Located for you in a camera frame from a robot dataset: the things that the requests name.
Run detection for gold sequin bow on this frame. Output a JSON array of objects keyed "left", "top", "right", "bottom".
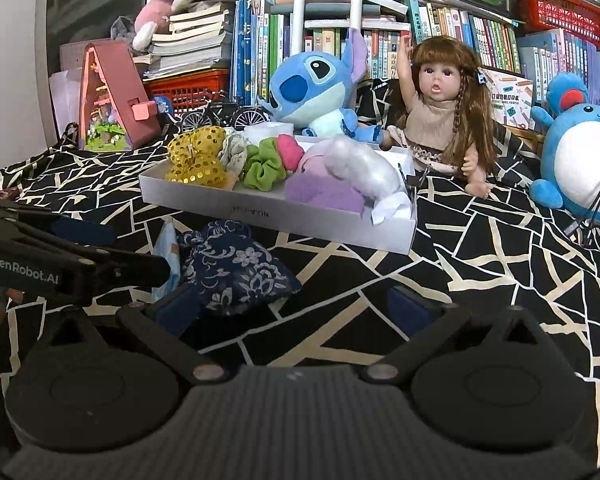
[{"left": 165, "top": 126, "right": 228, "bottom": 188}]

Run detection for blue floral pouch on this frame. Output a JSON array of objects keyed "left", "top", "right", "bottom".
[{"left": 177, "top": 220, "right": 303, "bottom": 317}]

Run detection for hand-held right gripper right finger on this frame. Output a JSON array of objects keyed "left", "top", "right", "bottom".
[{"left": 361, "top": 285, "right": 561, "bottom": 386}]

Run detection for white fluffy cloth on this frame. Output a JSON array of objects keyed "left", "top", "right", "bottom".
[{"left": 322, "top": 135, "right": 406, "bottom": 203}]

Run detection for pink towel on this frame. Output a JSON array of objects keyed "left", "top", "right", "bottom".
[{"left": 295, "top": 141, "right": 336, "bottom": 181}]

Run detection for stack of flat books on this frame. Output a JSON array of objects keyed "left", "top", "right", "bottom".
[{"left": 132, "top": 0, "right": 236, "bottom": 81}]

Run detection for pink scrunchie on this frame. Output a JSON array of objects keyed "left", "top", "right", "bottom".
[{"left": 275, "top": 134, "right": 306, "bottom": 173}]

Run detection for grey soft toy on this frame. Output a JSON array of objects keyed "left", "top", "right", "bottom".
[{"left": 111, "top": 16, "right": 141, "bottom": 43}]

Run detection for green scrunchie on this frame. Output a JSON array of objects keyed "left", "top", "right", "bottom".
[{"left": 242, "top": 139, "right": 288, "bottom": 192}]

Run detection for white paper sheets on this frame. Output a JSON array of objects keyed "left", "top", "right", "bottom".
[{"left": 50, "top": 42, "right": 87, "bottom": 136}]

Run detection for white printed craft box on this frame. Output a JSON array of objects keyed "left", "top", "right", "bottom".
[{"left": 480, "top": 67, "right": 536, "bottom": 133}]

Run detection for light blue tissue packet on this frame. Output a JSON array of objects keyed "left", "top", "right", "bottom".
[{"left": 151, "top": 220, "right": 182, "bottom": 302}]

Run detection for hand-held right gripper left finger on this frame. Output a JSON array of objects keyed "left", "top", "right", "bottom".
[{"left": 35, "top": 282, "right": 231, "bottom": 386}]

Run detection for black cable bundle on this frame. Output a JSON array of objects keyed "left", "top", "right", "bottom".
[{"left": 562, "top": 160, "right": 600, "bottom": 247}]

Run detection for black binder clip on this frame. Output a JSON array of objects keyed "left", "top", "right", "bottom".
[{"left": 397, "top": 162, "right": 429, "bottom": 196}]

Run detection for red plastic basket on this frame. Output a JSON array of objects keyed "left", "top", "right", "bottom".
[
  {"left": 142, "top": 69, "right": 231, "bottom": 113},
  {"left": 516, "top": 0, "right": 600, "bottom": 48}
]

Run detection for pink triangular dollhouse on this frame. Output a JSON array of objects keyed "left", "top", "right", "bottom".
[{"left": 77, "top": 40, "right": 162, "bottom": 153}]

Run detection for purple fluffy cloth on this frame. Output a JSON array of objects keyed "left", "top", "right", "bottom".
[{"left": 285, "top": 172, "right": 366, "bottom": 216}]

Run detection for row of upright books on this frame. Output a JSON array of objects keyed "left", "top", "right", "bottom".
[{"left": 230, "top": 0, "right": 600, "bottom": 116}]

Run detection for blue alien plush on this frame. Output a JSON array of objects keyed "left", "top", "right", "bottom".
[{"left": 257, "top": 27, "right": 388, "bottom": 143}]

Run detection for black patterned blanket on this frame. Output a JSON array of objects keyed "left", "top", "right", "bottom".
[{"left": 0, "top": 80, "right": 600, "bottom": 441}]

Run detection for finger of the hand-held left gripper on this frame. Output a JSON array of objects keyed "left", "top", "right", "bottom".
[
  {"left": 0, "top": 195, "right": 118, "bottom": 261},
  {"left": 75, "top": 247, "right": 172, "bottom": 303}
]

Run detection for brown-haired doll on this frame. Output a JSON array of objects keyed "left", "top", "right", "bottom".
[{"left": 380, "top": 32, "right": 498, "bottom": 200}]

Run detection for white cardboard box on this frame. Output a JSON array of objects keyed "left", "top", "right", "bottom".
[{"left": 139, "top": 132, "right": 418, "bottom": 256}]

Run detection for green striped cloth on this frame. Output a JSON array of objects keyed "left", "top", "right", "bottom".
[{"left": 217, "top": 132, "right": 251, "bottom": 178}]

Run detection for pink rabbit plush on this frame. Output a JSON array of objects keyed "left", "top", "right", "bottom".
[{"left": 132, "top": 0, "right": 198, "bottom": 52}]

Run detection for blue round plush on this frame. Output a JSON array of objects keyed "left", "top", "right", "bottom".
[{"left": 527, "top": 72, "right": 600, "bottom": 238}]

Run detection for black model bicycle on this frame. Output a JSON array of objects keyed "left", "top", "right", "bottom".
[{"left": 180, "top": 89, "right": 273, "bottom": 133}]

